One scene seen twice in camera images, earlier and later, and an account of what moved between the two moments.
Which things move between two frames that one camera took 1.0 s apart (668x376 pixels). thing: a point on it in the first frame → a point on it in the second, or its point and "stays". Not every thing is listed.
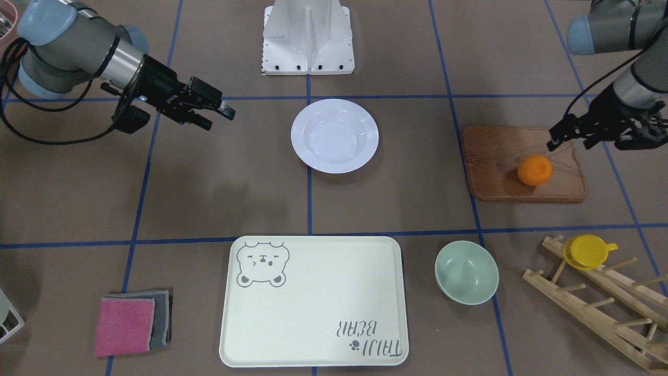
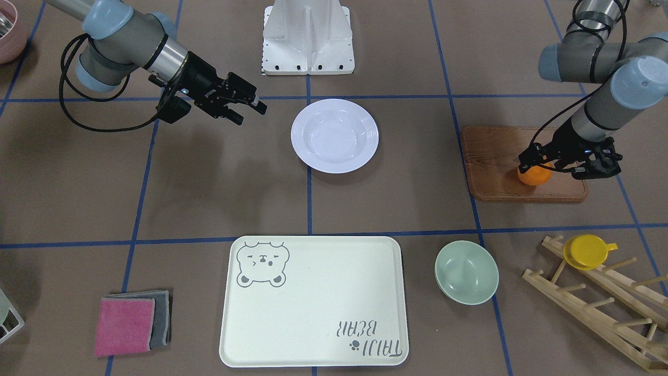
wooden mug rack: (653, 307) stays
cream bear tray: (313, 301) stays
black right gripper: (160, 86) → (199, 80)
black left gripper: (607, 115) → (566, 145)
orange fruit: (534, 170) stays
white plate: (334, 136) stays
